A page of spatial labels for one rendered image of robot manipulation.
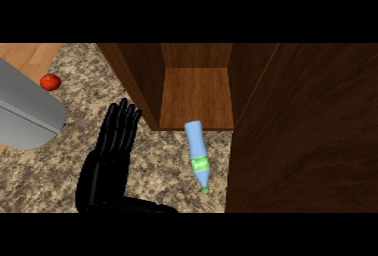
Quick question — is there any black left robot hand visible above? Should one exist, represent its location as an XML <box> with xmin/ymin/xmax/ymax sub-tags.
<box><xmin>74</xmin><ymin>97</ymin><xmax>180</xmax><ymax>214</ymax></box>

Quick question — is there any blue water bottle green label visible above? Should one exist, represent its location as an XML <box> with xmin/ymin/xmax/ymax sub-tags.
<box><xmin>183</xmin><ymin>120</ymin><xmax>213</xmax><ymax>195</ymax></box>

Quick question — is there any brown wooden cabinet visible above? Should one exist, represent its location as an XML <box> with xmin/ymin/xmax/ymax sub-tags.
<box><xmin>96</xmin><ymin>42</ymin><xmax>281</xmax><ymax>132</ymax></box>

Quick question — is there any dark brown cabinet door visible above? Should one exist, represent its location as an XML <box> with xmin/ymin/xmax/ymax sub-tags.
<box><xmin>225</xmin><ymin>42</ymin><xmax>378</xmax><ymax>214</ymax></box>

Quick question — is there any grey rounded appliance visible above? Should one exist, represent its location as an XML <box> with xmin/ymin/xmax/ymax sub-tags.
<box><xmin>0</xmin><ymin>57</ymin><xmax>68</xmax><ymax>151</ymax></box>

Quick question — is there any red tomato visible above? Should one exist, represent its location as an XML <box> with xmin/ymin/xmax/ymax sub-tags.
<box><xmin>38</xmin><ymin>73</ymin><xmax>62</xmax><ymax>92</ymax></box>

